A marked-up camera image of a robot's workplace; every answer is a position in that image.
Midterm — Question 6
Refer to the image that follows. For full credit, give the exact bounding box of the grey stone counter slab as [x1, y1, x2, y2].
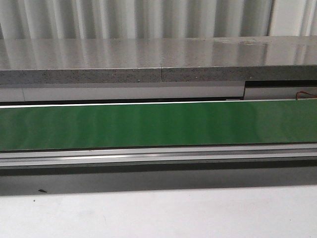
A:
[0, 36, 317, 85]

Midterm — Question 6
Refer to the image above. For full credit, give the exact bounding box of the green conveyor belt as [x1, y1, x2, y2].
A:
[0, 99, 317, 151]

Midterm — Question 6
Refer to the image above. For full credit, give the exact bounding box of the white corrugated curtain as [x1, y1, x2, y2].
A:
[0, 0, 317, 39]

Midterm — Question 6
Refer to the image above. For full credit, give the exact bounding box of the white conveyor back rail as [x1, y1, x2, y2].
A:
[0, 80, 317, 103]

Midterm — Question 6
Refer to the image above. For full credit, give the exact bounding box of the aluminium conveyor front rail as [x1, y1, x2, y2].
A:
[0, 143, 317, 169]

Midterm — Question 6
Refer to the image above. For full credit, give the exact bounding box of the red orange cable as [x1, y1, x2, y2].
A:
[295, 91, 317, 101]

